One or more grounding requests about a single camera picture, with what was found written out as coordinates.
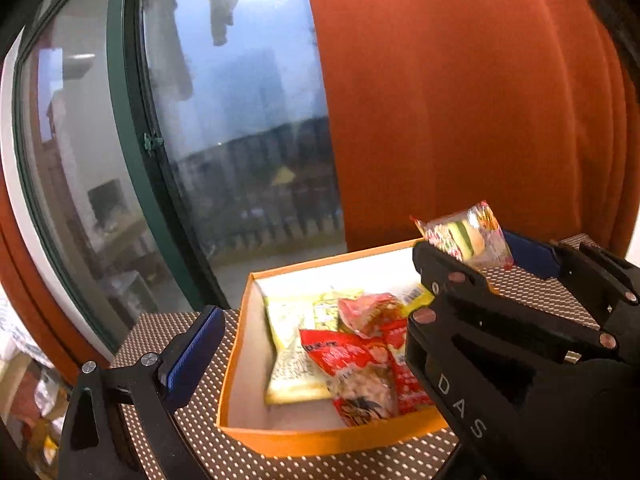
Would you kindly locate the patterned white cloth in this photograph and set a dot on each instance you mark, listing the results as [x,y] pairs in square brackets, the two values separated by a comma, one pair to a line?
[15,335]

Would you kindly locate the orange cardboard box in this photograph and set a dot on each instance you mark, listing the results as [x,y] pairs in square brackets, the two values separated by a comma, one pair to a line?
[310,442]

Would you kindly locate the narrow orange curtain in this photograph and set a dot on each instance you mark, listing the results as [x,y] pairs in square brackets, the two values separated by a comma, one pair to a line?
[35,300]

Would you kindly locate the hanging grey garment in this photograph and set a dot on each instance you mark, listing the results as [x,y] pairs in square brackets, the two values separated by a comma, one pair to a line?
[175,35]

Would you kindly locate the wide orange curtain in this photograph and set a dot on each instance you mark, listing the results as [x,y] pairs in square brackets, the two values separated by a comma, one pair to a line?
[450,85]

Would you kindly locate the large yellow snack packet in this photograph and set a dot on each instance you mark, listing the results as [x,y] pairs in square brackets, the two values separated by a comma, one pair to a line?
[295,360]

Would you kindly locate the hanging dark garment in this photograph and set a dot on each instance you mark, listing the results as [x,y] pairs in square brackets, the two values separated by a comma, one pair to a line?
[220,15]

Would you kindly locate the green framed glass window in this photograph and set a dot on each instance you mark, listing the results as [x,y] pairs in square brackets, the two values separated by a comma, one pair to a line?
[125,85]

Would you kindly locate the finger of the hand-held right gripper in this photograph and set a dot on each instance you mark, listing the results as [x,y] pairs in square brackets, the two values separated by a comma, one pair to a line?
[465,295]
[530,255]

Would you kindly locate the red cartoon snack packet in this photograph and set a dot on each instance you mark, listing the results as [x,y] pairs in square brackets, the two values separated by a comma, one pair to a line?
[350,360]

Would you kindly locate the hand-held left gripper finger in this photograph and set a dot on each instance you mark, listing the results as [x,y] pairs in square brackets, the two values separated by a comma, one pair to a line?
[192,355]

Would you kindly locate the small clear candy packet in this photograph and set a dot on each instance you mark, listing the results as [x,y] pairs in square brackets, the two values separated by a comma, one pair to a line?
[470,237]

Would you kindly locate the pile of bags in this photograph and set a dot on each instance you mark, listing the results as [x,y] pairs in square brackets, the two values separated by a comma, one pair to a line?
[42,395]

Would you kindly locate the balcony railing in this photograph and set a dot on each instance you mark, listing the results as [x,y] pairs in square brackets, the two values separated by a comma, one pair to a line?
[260,185]

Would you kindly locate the clear red snack packet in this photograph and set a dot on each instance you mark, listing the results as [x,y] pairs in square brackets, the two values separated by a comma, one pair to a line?
[370,312]

